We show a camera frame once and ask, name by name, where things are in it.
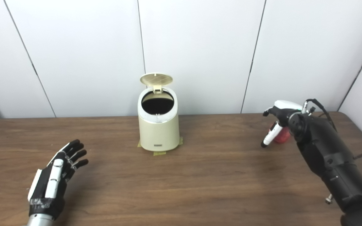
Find round cream bin lid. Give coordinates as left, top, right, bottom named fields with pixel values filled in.
left=140, top=73, right=173, bottom=94

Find cream-colored cylindrical bin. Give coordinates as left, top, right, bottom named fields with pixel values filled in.
left=138, top=86, right=180, bottom=152

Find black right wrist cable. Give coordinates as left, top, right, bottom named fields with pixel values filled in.
left=305, top=99, right=337, bottom=132

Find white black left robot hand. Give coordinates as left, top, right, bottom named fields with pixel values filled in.
left=28, top=139, right=89, bottom=220

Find red apple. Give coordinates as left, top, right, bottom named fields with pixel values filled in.
left=269, top=126, right=291, bottom=144

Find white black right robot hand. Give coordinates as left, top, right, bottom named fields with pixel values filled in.
left=261, top=100, right=304, bottom=148

